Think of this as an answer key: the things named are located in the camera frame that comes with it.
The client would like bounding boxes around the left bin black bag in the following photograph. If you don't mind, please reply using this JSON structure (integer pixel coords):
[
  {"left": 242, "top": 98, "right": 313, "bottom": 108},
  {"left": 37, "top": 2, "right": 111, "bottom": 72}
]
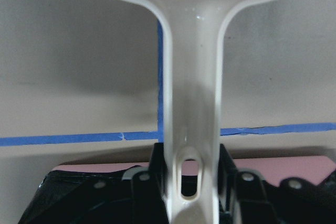
[{"left": 20, "top": 156, "right": 335, "bottom": 223}]

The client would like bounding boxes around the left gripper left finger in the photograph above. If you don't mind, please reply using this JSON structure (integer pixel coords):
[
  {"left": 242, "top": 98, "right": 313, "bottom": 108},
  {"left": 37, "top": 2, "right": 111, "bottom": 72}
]
[{"left": 131, "top": 143, "right": 168, "bottom": 223}]

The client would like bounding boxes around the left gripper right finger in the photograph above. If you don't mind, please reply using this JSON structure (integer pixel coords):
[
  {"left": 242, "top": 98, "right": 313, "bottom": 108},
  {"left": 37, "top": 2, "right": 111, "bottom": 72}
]
[{"left": 219, "top": 144, "right": 278, "bottom": 223}]

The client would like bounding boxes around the white plastic dustpan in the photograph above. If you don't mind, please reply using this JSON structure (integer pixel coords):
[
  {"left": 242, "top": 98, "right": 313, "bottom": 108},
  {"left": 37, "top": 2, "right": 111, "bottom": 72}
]
[{"left": 52, "top": 0, "right": 336, "bottom": 224}]

